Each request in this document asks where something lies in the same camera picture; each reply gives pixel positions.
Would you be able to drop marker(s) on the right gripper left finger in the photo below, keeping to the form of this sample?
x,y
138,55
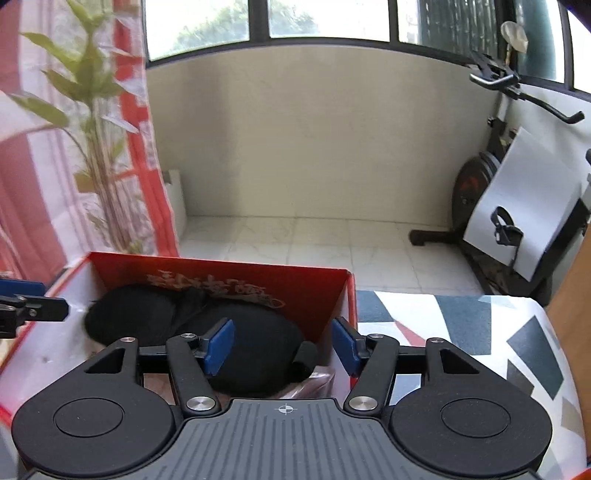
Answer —
x,y
192,360

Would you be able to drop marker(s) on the white cap on bike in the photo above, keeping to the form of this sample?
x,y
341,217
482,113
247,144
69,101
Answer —
x,y
515,36

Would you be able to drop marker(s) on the printed living room backdrop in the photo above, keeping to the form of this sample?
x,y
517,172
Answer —
x,y
79,166

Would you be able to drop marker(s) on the red strawberry cardboard box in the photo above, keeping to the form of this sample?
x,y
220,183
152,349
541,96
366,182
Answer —
x,y
43,352

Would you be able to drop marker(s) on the white foam board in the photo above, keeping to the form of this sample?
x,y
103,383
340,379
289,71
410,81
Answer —
x,y
538,191

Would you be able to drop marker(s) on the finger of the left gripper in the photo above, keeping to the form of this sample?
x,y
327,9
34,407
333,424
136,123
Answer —
x,y
43,309
21,287

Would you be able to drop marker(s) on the geometric patterned tablecloth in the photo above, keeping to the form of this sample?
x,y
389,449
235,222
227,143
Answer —
x,y
512,336

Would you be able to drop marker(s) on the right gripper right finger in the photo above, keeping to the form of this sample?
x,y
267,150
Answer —
x,y
371,360

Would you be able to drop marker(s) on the black soft garment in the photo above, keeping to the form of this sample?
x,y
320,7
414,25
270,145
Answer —
x,y
268,353

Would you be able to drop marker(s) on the black exercise bike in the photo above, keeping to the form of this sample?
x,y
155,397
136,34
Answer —
x,y
473,179

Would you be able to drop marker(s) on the white mask package bag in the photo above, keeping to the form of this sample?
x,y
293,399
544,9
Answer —
x,y
317,385

